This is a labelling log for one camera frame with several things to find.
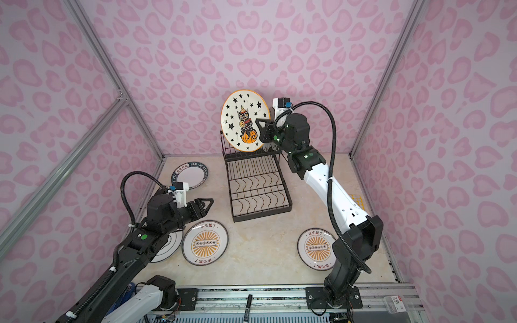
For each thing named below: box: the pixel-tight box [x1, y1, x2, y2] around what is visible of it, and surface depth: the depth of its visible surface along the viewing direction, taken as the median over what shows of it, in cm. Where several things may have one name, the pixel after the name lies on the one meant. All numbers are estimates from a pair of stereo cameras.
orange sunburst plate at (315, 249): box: [296, 227, 338, 272], surface depth 86 cm
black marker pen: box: [243, 294, 254, 323], surface depth 73 cm
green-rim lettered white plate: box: [170, 161, 209, 191], surface depth 113 cm
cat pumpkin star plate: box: [220, 89, 271, 153], surface depth 74 cm
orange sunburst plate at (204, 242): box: [181, 220, 229, 266], surface depth 88 cm
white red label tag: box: [391, 295, 407, 313], surface depth 72 cm
